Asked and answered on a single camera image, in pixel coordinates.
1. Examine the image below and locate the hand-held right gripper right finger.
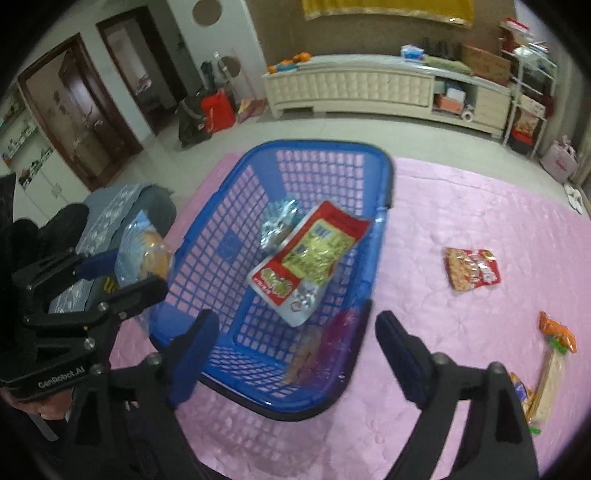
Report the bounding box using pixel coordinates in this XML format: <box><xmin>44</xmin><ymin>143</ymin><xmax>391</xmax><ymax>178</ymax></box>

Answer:
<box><xmin>375</xmin><ymin>310</ymin><xmax>540</xmax><ymax>480</ymax></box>

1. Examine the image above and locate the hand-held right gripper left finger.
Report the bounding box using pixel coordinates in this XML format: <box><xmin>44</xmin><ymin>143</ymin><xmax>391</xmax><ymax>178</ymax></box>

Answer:
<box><xmin>60</xmin><ymin>308</ymin><xmax>220</xmax><ymax>480</ymax></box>

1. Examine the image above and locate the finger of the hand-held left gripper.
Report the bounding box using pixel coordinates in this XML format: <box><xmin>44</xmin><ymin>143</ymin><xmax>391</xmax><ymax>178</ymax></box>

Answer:
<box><xmin>23</xmin><ymin>276</ymin><xmax>169</xmax><ymax>333</ymax></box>
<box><xmin>11</xmin><ymin>247</ymin><xmax>122</xmax><ymax>296</ymax></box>

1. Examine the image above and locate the light blue cake packet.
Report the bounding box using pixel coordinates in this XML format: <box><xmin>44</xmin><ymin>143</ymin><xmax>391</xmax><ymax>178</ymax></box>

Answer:
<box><xmin>113</xmin><ymin>210</ymin><xmax>176</xmax><ymax>335</ymax></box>

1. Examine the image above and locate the purple yellow snack packet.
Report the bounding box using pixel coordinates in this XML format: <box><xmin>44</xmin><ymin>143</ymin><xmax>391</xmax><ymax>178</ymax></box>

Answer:
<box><xmin>284</xmin><ymin>325</ymin><xmax>333</xmax><ymax>386</ymax></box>

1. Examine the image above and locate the small red snack packet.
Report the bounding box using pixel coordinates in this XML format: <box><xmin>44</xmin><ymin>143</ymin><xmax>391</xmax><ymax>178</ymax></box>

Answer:
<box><xmin>445</xmin><ymin>247</ymin><xmax>502</xmax><ymax>294</ymax></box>

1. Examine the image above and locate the orange blue snack packet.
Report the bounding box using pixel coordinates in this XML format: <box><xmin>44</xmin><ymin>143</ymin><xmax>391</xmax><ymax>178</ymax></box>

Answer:
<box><xmin>508</xmin><ymin>373</ymin><xmax>534</xmax><ymax>416</ymax></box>

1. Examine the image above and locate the red yellow snack packet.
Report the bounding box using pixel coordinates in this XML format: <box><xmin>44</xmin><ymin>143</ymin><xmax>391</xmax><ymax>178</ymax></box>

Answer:
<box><xmin>246</xmin><ymin>200</ymin><xmax>372</xmax><ymax>328</ymax></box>

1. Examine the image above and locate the long cracker packet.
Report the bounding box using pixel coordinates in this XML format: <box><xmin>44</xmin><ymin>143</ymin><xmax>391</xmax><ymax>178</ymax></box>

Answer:
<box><xmin>526</xmin><ymin>337</ymin><xmax>568</xmax><ymax>435</ymax></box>

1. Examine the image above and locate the clear crinkled snack packet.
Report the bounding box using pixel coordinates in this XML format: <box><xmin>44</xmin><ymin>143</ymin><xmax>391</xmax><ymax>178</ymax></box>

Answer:
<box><xmin>259</xmin><ymin>196</ymin><xmax>300</xmax><ymax>254</ymax></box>

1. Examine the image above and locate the blue plastic basket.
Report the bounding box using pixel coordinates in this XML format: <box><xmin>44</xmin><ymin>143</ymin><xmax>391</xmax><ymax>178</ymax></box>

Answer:
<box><xmin>148</xmin><ymin>139</ymin><xmax>397</xmax><ymax>422</ymax></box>

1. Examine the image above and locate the person's left hand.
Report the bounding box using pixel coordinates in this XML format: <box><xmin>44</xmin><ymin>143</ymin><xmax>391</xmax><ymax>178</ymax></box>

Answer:
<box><xmin>28</xmin><ymin>390</ymin><xmax>77</xmax><ymax>423</ymax></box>

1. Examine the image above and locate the black cloth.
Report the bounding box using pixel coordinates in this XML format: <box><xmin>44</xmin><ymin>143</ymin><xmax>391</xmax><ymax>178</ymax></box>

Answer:
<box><xmin>11</xmin><ymin>203</ymin><xmax>89</xmax><ymax>273</ymax></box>

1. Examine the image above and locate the dark wooden door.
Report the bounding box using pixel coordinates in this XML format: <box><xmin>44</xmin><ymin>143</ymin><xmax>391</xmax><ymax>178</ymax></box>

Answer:
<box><xmin>17</xmin><ymin>32</ymin><xmax>144</xmax><ymax>192</ymax></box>

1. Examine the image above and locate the pink quilted cover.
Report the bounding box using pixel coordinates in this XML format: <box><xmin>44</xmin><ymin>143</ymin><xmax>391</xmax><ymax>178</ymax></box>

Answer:
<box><xmin>108</xmin><ymin>152</ymin><xmax>591</xmax><ymax>480</ymax></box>

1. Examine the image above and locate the pink broom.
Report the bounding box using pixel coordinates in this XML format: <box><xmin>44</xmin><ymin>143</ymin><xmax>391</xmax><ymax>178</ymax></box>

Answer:
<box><xmin>233</xmin><ymin>46</ymin><xmax>269</xmax><ymax>123</ymax></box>

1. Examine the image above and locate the pink bag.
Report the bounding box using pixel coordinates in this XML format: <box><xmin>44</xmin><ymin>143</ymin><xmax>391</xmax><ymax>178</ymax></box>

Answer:
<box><xmin>539</xmin><ymin>136</ymin><xmax>580</xmax><ymax>183</ymax></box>

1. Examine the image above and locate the red printed bag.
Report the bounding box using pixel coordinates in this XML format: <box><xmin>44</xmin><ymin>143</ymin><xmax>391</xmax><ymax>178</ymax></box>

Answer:
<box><xmin>510</xmin><ymin>113</ymin><xmax>541</xmax><ymax>153</ymax></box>

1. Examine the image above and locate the white television cabinet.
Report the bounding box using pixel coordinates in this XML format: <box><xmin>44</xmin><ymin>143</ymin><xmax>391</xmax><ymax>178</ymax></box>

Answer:
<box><xmin>262</xmin><ymin>54</ymin><xmax>512</xmax><ymax>139</ymax></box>

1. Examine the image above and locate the white metal rack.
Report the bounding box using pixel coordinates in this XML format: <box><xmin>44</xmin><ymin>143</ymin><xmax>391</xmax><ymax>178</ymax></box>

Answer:
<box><xmin>503</xmin><ymin>51</ymin><xmax>557</xmax><ymax>158</ymax></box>

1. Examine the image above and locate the folded green cloth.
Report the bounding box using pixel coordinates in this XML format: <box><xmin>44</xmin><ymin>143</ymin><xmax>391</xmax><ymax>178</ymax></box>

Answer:
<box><xmin>422</xmin><ymin>54</ymin><xmax>472</xmax><ymax>73</ymax></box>

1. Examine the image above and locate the cardboard box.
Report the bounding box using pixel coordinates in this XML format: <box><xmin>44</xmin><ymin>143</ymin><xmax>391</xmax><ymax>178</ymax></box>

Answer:
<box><xmin>462</xmin><ymin>45</ymin><xmax>512</xmax><ymax>86</ymax></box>

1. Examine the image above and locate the row of black objects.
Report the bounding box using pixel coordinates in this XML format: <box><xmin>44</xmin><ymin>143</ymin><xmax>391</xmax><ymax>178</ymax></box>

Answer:
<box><xmin>421</xmin><ymin>38</ymin><xmax>462</xmax><ymax>58</ymax></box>

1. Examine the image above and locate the yellow cloth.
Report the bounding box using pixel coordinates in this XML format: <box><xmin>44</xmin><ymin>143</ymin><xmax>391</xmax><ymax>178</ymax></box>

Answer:
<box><xmin>302</xmin><ymin>0</ymin><xmax>475</xmax><ymax>27</ymax></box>

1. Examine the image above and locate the red white box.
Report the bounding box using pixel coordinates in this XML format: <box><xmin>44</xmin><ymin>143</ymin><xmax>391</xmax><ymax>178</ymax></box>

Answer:
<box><xmin>501</xmin><ymin>18</ymin><xmax>532</xmax><ymax>38</ymax></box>

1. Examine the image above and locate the wall niche shelf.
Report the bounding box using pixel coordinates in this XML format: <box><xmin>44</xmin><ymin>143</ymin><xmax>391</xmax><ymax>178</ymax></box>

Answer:
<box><xmin>0</xmin><ymin>92</ymin><xmax>56</xmax><ymax>185</ymax></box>

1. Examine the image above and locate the dark wooden door frame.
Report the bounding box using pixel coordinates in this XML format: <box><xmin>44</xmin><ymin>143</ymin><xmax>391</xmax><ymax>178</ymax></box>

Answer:
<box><xmin>96</xmin><ymin>4</ymin><xmax>185</xmax><ymax>134</ymax></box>

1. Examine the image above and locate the round brown wall disc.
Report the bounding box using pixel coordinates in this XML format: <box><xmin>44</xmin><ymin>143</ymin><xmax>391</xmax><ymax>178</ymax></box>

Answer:
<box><xmin>191</xmin><ymin>0</ymin><xmax>222</xmax><ymax>27</ymax></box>

